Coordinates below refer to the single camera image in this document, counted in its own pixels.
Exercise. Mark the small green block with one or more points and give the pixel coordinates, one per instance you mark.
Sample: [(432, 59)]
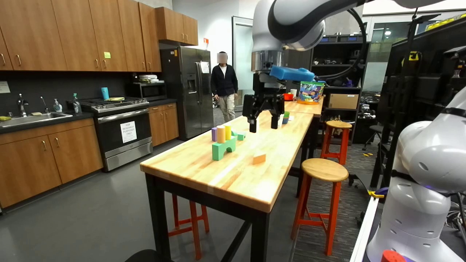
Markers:
[(240, 137)]

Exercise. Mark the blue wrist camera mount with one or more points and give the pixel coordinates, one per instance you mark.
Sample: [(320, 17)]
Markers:
[(289, 73)]

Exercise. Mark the black microwave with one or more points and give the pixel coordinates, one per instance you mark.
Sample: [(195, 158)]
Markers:
[(147, 90)]

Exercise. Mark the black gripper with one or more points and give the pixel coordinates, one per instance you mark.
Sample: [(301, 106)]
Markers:
[(266, 94)]

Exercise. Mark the stainless steel refrigerator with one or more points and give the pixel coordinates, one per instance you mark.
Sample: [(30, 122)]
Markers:
[(186, 73)]

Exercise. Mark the colourful toy box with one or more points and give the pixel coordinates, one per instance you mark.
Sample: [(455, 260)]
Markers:
[(310, 90)]

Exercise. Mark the green arch block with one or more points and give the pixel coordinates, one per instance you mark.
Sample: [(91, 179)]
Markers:
[(221, 148)]

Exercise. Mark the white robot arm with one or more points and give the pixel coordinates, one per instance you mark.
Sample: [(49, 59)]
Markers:
[(429, 156)]

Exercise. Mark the orange stool under table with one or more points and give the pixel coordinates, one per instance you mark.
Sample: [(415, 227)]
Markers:
[(190, 222)]

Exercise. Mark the near orange wooden stool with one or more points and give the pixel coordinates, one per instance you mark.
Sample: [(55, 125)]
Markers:
[(319, 196)]

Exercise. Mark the yellow cylinder block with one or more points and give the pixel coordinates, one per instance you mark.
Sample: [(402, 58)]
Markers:
[(222, 134)]

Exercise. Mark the upper wooden cabinets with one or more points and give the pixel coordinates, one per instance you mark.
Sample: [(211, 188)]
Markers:
[(89, 35)]

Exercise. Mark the person in dark jacket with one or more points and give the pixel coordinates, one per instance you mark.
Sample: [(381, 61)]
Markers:
[(224, 86)]

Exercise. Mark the small orange wooden block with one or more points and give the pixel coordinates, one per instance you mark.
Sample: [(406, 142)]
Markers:
[(259, 158)]

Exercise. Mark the purple block with hole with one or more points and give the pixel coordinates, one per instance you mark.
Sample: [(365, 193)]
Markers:
[(212, 134)]

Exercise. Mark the lower wooden cabinets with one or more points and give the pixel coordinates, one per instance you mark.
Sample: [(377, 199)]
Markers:
[(39, 158)]

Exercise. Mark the black shelving unit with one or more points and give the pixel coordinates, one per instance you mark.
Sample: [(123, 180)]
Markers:
[(339, 61)]

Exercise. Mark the stainless steel oven range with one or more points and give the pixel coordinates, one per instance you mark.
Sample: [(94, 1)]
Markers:
[(122, 129)]

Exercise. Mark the wooden cabinets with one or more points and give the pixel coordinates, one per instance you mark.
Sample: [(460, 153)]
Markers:
[(89, 35), (39, 158)]

